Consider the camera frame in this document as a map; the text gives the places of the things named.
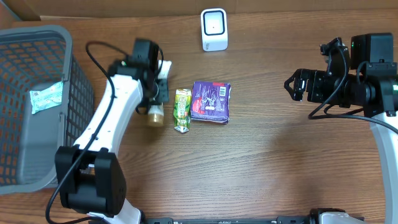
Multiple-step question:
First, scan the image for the purple pad package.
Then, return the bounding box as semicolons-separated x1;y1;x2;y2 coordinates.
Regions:
190;81;231;124

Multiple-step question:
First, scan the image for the grey plastic basket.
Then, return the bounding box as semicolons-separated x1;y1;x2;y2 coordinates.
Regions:
1;25;94;195

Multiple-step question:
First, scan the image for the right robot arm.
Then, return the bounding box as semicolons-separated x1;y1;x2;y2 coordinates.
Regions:
284;33;397;223

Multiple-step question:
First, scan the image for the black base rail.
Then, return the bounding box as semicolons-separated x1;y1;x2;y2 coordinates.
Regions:
136;207;366;224

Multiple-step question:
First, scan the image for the teal wipes packet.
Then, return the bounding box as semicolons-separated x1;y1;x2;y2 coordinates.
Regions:
29;82;63;114

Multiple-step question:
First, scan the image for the green yellow drink pouch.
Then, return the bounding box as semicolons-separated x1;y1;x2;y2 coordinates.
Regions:
174;89;192;133

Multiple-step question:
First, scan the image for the white tube gold cap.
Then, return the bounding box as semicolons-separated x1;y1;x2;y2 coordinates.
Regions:
147;105;164;127

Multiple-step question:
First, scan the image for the white barcode scanner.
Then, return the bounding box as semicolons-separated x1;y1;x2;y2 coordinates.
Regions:
200;8;228;52

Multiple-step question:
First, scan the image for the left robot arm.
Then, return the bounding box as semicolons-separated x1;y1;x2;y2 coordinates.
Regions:
45;39;172;224

